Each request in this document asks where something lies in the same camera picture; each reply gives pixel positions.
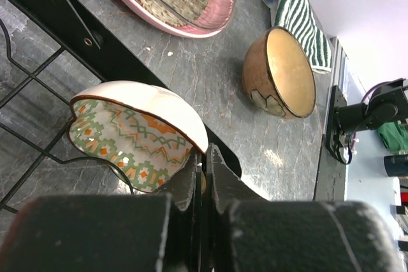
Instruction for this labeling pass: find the black wire dish rack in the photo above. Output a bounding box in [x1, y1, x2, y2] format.
[0, 0, 242, 215]

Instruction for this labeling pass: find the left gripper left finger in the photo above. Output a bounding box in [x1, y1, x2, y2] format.
[1, 150, 201, 271]

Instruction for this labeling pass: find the white patterned bowl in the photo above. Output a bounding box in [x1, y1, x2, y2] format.
[67, 81, 208, 192]

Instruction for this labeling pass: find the green striped towel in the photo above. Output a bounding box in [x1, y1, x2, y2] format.
[263, 0, 332, 74]

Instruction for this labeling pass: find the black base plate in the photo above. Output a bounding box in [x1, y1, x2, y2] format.
[313, 85, 354, 203]

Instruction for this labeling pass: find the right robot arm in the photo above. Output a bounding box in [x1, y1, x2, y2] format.
[335, 78, 407, 134]

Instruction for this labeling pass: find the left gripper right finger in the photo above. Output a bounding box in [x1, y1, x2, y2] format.
[206, 144, 405, 271]

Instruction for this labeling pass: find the pink plate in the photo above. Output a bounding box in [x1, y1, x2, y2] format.
[95, 0, 239, 38]

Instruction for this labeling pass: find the beige patterned cup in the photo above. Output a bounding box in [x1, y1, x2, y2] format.
[242, 26, 316, 119]

